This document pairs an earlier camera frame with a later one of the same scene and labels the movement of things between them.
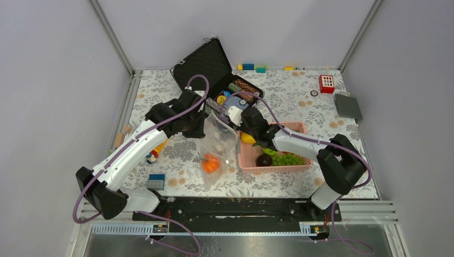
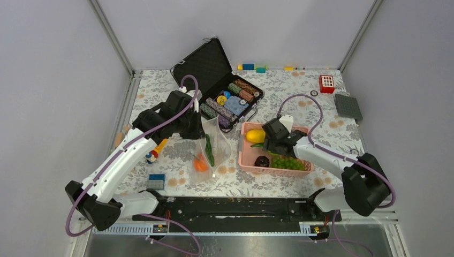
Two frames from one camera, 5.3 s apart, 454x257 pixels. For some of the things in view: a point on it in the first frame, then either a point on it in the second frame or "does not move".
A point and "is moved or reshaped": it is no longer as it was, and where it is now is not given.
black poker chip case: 207,67 does not move
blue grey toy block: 156,181 does not move
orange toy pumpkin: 210,163 → 199,164
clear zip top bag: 219,140 is moved or reshaped
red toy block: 326,84 does not move
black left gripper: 198,133 does not move
